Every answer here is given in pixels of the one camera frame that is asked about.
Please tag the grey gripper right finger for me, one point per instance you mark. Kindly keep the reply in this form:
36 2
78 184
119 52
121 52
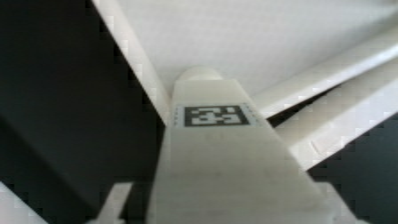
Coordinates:
343 214

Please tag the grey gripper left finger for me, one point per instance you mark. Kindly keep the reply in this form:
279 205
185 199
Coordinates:
124 205

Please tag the white desk leg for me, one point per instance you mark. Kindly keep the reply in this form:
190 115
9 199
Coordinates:
229 180

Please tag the white desk tabletop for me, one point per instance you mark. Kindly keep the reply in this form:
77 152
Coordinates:
292 46

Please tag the white U-shaped obstacle frame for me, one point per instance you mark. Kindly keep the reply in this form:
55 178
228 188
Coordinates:
343 114

